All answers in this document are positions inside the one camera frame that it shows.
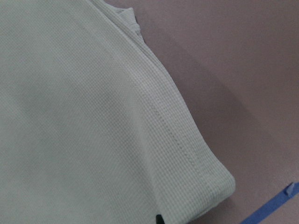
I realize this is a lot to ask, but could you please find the olive green long-sleeve shirt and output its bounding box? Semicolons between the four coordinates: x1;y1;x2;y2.
0;0;235;224

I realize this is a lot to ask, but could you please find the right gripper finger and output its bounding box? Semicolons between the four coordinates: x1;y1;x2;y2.
156;214;164;224

